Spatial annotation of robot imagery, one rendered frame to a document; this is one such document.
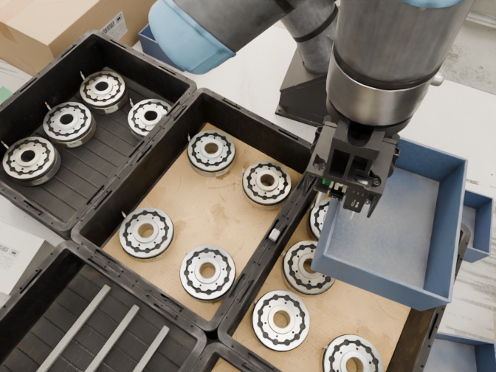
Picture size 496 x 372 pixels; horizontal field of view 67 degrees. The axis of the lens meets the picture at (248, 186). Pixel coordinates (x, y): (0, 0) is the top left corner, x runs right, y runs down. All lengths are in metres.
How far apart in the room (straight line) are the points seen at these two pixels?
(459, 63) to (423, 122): 1.39
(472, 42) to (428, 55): 2.48
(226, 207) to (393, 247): 0.37
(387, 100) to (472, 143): 0.95
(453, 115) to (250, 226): 0.73
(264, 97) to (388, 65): 0.87
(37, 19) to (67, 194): 0.45
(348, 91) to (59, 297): 0.65
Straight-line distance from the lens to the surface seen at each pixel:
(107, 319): 0.76
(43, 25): 1.08
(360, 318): 0.76
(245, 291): 0.64
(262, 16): 0.32
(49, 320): 0.79
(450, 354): 0.97
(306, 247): 0.74
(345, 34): 0.26
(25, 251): 0.89
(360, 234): 0.54
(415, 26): 0.24
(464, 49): 2.67
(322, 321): 0.74
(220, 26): 0.32
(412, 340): 0.73
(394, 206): 0.58
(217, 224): 0.77
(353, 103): 0.28
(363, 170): 0.35
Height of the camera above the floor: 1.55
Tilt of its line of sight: 64 degrees down
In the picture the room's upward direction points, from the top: 6 degrees clockwise
